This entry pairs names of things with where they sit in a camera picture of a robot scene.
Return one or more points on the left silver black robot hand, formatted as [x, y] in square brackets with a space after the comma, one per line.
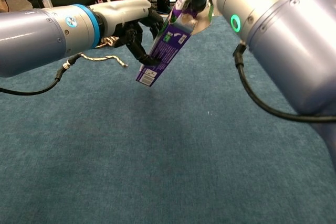
[123, 11]

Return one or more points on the purple toothpaste carton box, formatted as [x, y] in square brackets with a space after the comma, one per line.
[168, 48]

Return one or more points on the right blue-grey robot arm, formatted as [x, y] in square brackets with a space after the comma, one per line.
[283, 45]

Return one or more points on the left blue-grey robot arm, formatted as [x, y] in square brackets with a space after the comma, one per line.
[34, 37]

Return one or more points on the black box device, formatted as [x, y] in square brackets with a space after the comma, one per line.
[162, 2]

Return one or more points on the blue table cloth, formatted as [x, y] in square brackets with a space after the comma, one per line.
[157, 155]

